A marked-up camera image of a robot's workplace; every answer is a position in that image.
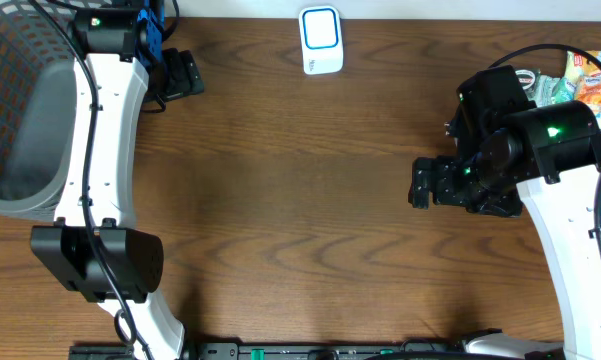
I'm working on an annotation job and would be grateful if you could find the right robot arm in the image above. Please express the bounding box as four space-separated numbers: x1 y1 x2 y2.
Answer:
409 66 601 359

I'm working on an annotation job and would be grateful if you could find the teal wet wipe packet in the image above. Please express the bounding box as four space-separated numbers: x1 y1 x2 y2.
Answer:
529 75 560 107

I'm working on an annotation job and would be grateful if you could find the green Zam-Buk tin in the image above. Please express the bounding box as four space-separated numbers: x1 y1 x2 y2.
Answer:
515 69 541 92

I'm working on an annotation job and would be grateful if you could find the white barcode scanner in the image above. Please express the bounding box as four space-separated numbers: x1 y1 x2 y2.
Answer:
298 5 344 75

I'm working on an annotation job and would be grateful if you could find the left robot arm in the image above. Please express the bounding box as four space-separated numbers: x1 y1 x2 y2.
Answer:
31 0 204 359

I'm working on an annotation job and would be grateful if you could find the green Kleenex tissue pack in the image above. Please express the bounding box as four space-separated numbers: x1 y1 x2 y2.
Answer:
551 77 576 104

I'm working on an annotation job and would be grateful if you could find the dark grey plastic mesh basket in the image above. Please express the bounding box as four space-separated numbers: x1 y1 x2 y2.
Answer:
0 0 96 222

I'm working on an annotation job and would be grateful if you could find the orange tissue pack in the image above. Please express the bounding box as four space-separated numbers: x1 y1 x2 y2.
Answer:
574 75 601 113

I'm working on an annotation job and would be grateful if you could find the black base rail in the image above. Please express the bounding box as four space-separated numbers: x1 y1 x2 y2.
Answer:
68 341 565 360

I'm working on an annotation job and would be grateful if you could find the yellow snack bag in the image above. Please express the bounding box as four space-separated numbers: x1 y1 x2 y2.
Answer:
564 52 601 130

